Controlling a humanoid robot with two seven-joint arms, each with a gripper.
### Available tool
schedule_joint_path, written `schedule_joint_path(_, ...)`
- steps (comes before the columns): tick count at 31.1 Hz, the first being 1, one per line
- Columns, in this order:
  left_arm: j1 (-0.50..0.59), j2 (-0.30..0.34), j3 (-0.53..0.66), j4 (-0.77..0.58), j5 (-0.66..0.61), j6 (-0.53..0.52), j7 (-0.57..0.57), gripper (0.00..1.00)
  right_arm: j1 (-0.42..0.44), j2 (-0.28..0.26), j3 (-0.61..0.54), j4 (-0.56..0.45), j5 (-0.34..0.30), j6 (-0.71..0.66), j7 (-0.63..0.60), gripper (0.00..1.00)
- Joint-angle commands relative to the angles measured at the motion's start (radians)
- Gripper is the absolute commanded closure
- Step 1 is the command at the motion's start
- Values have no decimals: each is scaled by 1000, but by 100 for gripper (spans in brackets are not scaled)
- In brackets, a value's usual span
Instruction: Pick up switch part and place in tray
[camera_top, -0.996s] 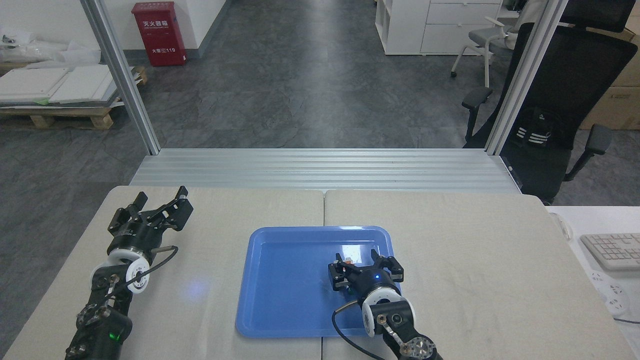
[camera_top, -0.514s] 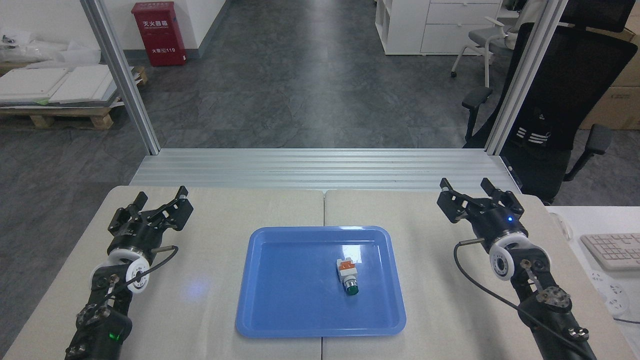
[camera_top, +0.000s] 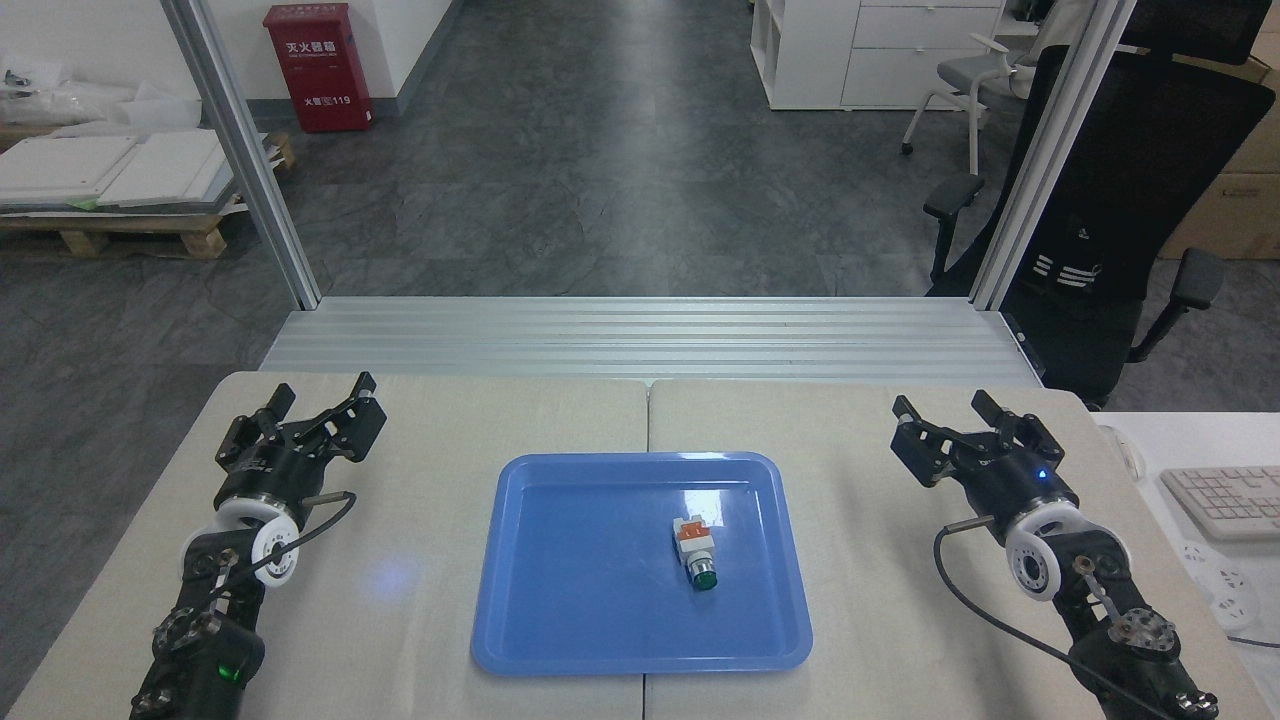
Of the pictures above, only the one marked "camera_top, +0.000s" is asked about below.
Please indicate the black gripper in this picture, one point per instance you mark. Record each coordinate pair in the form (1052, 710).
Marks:
(1015, 485)
(268, 475)

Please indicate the green push button switch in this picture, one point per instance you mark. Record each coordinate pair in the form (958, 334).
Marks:
(695, 550)

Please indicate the blue plastic tray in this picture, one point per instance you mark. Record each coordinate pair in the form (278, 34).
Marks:
(600, 600)

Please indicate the white side desk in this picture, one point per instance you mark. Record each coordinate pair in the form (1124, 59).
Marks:
(1200, 440)

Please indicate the white keyboard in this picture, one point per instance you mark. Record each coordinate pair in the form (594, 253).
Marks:
(1230, 500)

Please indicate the wooden pallet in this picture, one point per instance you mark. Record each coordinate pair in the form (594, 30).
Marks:
(120, 232)

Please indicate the white power strip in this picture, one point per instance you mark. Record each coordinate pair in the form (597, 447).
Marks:
(1220, 585)

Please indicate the black mesh office chair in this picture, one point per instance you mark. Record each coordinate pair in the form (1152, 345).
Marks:
(1130, 200)

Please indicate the white flat board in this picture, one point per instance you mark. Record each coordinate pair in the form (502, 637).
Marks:
(175, 165)
(60, 168)

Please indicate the brown cardboard box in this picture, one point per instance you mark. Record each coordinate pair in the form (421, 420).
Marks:
(1260, 130)
(1225, 215)

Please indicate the silver ribbed aluminium platform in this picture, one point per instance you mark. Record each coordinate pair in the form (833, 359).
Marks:
(650, 340)

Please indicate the red fire extinguisher box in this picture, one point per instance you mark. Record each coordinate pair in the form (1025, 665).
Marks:
(318, 70)

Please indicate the white grey office chair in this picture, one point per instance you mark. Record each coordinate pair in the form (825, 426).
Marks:
(975, 75)

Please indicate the clear plastic wrap pile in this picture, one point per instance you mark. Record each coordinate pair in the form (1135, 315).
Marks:
(90, 100)

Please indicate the white drawer cabinet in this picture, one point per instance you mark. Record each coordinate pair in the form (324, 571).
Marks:
(850, 55)

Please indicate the silver aluminium post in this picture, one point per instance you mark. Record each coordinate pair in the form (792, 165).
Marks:
(250, 170)
(1050, 160)

